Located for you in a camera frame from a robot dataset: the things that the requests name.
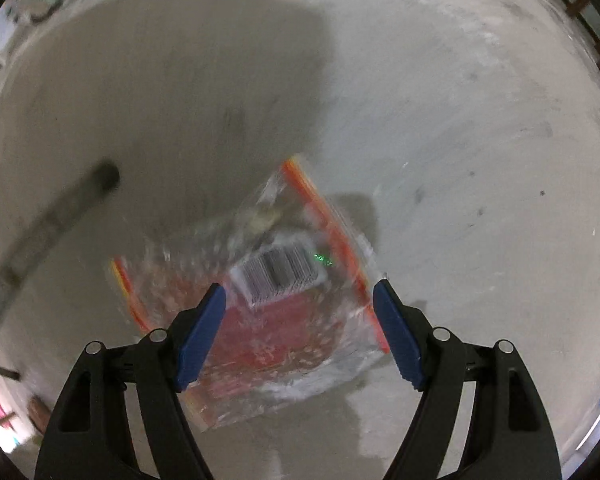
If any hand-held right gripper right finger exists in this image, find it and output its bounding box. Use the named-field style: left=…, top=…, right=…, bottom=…
left=372, top=279, right=564, bottom=480

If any wooden furniture frame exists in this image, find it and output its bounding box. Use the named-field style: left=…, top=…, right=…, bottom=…
left=510, top=0, right=600, bottom=77

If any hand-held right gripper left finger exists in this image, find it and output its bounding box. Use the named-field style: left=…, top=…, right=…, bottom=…
left=33, top=282, right=228, bottom=480

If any dark pole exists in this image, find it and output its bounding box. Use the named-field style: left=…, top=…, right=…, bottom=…
left=0, top=160, right=121, bottom=348

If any clear plastic bag red print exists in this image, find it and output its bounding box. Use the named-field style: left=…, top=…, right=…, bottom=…
left=111, top=156, right=388, bottom=431

